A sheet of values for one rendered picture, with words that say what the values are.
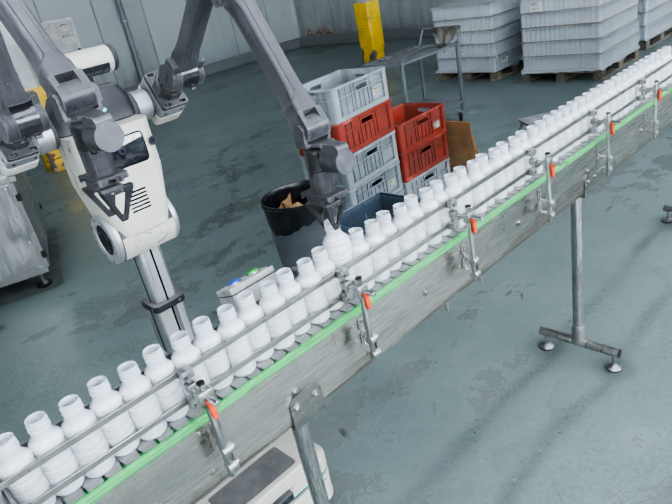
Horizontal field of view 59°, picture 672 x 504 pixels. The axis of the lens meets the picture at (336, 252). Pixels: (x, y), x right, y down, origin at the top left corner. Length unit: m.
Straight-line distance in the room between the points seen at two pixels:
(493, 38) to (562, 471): 6.82
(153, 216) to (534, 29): 6.78
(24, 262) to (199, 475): 3.79
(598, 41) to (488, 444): 5.99
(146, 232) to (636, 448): 1.88
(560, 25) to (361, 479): 6.44
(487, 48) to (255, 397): 7.59
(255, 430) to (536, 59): 7.19
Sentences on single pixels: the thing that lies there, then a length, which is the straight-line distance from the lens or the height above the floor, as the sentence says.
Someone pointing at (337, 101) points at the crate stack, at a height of 1.02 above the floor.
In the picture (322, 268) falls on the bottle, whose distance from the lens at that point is 1.45.
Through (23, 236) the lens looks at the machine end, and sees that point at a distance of 4.95.
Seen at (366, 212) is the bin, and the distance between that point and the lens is 2.33.
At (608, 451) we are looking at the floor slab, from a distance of 2.53.
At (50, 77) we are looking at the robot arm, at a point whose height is 1.69.
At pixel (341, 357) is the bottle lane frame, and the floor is 0.90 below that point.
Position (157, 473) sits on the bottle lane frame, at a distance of 1.31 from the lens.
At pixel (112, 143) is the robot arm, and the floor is 1.56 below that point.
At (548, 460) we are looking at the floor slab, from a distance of 2.47.
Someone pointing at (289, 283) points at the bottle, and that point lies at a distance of 1.39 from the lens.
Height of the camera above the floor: 1.77
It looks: 25 degrees down
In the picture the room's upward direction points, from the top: 12 degrees counter-clockwise
